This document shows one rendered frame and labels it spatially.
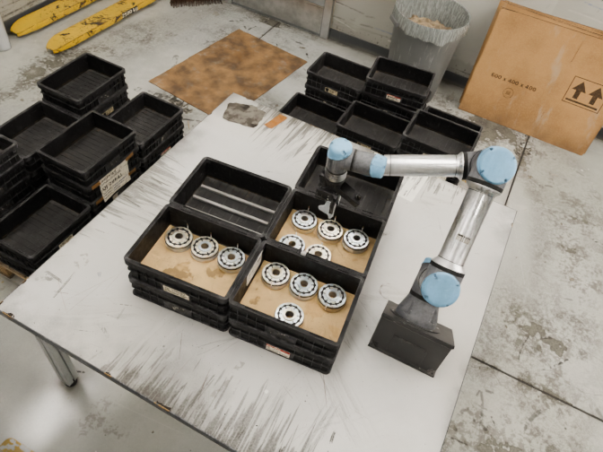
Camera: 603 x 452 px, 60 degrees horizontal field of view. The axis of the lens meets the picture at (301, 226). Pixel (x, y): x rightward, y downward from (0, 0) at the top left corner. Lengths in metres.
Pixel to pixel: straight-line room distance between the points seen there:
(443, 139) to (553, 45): 1.35
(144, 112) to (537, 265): 2.59
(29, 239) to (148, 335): 1.14
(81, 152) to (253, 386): 1.65
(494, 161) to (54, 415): 2.12
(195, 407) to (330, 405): 0.45
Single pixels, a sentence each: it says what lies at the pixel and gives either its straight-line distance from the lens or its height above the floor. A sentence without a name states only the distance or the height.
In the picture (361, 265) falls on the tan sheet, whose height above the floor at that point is 0.83.
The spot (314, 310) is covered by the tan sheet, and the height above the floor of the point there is 0.83.
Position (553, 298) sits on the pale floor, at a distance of 3.43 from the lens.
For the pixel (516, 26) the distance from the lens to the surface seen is 4.31.
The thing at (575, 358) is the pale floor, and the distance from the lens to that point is 3.26.
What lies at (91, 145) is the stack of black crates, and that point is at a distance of 3.00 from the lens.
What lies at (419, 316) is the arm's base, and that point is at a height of 0.92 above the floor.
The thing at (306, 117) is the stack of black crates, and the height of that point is 0.27.
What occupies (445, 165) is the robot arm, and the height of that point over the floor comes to 1.29.
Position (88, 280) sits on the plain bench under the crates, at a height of 0.70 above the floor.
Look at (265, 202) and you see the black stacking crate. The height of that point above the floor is 0.83.
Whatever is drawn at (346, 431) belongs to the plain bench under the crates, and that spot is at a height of 0.70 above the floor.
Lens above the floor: 2.42
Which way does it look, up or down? 49 degrees down
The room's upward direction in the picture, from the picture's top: 10 degrees clockwise
